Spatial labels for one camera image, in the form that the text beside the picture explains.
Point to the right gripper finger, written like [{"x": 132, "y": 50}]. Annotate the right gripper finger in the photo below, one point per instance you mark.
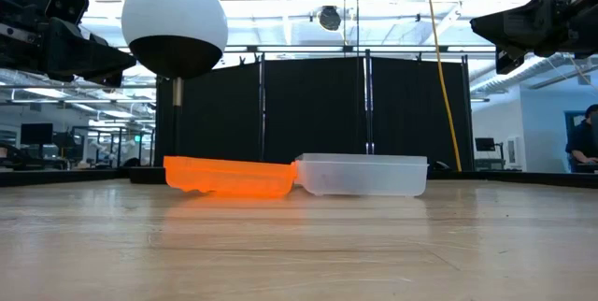
[
  {"x": 518, "y": 25},
  {"x": 504, "y": 60}
]

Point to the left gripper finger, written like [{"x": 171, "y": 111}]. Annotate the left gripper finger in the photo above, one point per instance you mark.
[
  {"x": 107, "y": 77},
  {"x": 84, "y": 53}
]

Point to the orange plastic box lid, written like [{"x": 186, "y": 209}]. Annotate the orange plastic box lid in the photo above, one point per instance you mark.
[{"x": 229, "y": 177}]

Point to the clear plastic supply box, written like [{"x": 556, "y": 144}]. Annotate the clear plastic supply box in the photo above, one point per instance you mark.
[{"x": 364, "y": 177}]

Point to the small black computer monitor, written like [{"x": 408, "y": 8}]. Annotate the small black computer monitor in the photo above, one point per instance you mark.
[{"x": 485, "y": 144}]

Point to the white globe lamp black stand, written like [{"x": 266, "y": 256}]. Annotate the white globe lamp black stand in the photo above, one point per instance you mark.
[{"x": 173, "y": 11}]

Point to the person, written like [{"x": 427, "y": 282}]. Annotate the person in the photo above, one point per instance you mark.
[{"x": 581, "y": 142}]

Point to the round dark overhead fixture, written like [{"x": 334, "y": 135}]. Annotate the round dark overhead fixture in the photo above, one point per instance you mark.
[{"x": 329, "y": 18}]

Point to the black folding partition screen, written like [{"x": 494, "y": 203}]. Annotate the black folding partition screen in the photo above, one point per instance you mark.
[{"x": 317, "y": 109}]

